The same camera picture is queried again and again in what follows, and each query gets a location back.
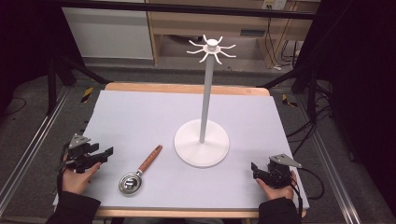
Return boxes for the white power strip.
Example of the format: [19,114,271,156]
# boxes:
[262,0,287,10]

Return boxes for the black floor cables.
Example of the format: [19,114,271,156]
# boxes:
[285,104,334,157]

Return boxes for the metal spoon with wooden handle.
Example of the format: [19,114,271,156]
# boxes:
[118,144,163,196]

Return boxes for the aluminium floor rail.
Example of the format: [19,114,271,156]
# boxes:
[294,92,362,224]
[0,86,72,217]

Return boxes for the white cabinet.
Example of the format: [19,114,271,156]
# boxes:
[61,7,154,61]

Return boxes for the black metal frame bar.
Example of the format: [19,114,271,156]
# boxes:
[59,0,316,21]

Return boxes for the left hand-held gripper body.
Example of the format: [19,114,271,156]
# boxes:
[65,133,101,174]

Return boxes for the black curtain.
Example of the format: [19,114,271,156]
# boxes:
[0,0,82,108]
[294,0,396,217]

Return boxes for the black cables under desk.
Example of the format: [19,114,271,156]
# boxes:
[263,18,301,71]

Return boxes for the person's right hand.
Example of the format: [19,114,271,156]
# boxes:
[255,170,297,202]

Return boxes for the yellow black striped tape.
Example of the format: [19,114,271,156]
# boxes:
[281,93,299,108]
[80,86,94,104]

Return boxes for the white hook stand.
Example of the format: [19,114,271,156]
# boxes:
[173,34,237,169]

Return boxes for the person's left hand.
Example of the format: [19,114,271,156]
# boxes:
[61,161,103,196]

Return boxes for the pale grey table mat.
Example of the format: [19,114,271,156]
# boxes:
[52,90,310,210]

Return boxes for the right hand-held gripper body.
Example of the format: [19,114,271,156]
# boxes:
[263,153,303,189]

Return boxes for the hand-held gripper black cable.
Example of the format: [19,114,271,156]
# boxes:
[56,143,70,196]
[290,167,326,219]

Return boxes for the right hand-held gripper black cable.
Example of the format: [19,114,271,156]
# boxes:
[290,167,326,219]

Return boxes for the black metal stand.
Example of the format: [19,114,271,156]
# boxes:
[257,63,332,123]
[46,55,110,117]

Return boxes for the left hand-held gripper black cable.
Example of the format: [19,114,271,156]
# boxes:
[56,143,70,196]

